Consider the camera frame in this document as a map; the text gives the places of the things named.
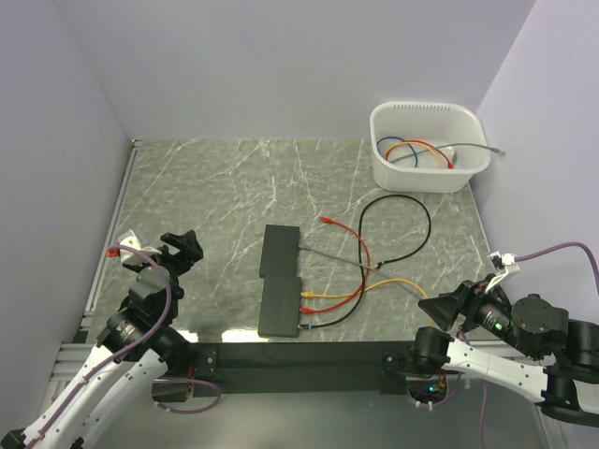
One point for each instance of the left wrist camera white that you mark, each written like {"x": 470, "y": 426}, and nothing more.
{"x": 131, "y": 249}

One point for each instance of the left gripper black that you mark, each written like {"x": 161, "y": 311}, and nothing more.
{"x": 189, "y": 251}

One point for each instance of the white plastic bin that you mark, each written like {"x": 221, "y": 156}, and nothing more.
{"x": 426, "y": 147}

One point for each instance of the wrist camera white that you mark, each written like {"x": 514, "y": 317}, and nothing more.
{"x": 505, "y": 265}
{"x": 131, "y": 249}

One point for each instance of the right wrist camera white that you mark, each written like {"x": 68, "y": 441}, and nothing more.
{"x": 505, "y": 265}

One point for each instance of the black base beam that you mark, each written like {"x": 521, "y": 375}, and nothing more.
{"x": 304, "y": 367}

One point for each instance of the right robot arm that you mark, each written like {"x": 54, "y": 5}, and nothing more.
{"x": 529, "y": 347}

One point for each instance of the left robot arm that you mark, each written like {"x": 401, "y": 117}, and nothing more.
{"x": 138, "y": 336}

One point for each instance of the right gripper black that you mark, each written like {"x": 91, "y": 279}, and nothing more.
{"x": 441, "y": 308}

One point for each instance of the black network switch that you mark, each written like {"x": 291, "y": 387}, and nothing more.
{"x": 280, "y": 307}
{"x": 280, "y": 251}

